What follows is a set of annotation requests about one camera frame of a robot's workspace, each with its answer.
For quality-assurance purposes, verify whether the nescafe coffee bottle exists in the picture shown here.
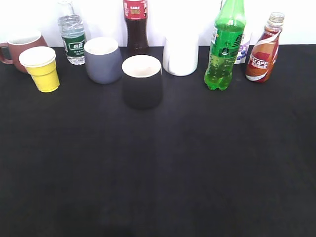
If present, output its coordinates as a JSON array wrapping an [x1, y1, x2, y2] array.
[[245, 12, 284, 83]]

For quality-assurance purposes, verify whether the brown red ceramic mug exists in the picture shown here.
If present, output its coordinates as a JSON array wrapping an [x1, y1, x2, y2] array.
[[0, 29, 48, 74]]

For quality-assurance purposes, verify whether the black ceramic mug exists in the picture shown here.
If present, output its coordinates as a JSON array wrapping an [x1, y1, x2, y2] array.
[[121, 55, 163, 110]]

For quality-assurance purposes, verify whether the white ceramic mug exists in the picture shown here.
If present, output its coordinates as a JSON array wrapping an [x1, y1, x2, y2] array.
[[162, 33, 198, 77]]

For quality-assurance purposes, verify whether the grey ceramic mug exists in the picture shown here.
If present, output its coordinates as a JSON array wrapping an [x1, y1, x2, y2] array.
[[84, 37, 122, 84]]

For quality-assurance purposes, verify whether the green sprite bottle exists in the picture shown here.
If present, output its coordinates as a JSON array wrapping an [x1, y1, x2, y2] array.
[[204, 0, 246, 91]]

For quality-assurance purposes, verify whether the white blueberry milk carton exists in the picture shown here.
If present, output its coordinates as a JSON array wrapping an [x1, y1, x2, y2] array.
[[235, 22, 252, 64]]

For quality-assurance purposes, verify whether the cola bottle red label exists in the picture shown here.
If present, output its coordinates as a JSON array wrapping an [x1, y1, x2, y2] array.
[[123, 0, 149, 55]]

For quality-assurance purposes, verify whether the clear water bottle green label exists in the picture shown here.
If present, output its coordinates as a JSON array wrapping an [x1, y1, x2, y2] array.
[[57, 0, 86, 65]]

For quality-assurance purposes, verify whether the yellow paper cup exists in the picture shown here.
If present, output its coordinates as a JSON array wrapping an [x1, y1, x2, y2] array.
[[18, 46, 60, 93]]

